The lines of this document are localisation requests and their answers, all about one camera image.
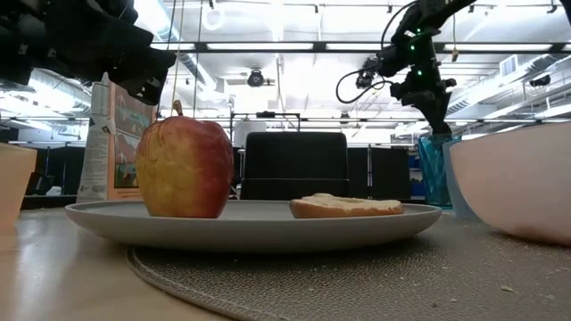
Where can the translucent orange tray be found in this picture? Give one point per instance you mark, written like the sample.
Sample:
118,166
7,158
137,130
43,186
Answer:
15,183

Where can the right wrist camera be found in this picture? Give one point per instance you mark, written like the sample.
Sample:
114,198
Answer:
366,76

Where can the black partition panel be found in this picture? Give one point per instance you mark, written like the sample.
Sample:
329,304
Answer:
388,171

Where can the red apple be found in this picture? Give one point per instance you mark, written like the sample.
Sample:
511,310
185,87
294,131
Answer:
183,169

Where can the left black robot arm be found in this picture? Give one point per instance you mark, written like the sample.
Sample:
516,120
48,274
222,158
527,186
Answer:
53,35

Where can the black toaster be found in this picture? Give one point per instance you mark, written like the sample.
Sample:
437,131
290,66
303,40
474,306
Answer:
294,165

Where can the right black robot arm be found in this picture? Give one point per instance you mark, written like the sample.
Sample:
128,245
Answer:
428,27

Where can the overhead camera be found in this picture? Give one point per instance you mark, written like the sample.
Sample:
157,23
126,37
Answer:
256,78

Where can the round grey woven placemat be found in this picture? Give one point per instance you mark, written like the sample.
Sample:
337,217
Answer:
357,281

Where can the translucent orange plastic bowl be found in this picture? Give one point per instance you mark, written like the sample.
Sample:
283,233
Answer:
517,183

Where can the black aluminium table frame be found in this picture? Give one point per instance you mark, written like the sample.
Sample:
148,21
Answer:
319,46

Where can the blue cup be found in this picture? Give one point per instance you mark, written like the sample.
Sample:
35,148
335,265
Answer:
451,187

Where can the grey round plate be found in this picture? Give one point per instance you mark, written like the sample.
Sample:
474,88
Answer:
250,229

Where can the teal water bottle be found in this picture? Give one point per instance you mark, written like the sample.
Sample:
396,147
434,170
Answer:
430,174

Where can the toasted bagel half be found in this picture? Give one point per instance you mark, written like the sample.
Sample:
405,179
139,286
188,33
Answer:
345,208

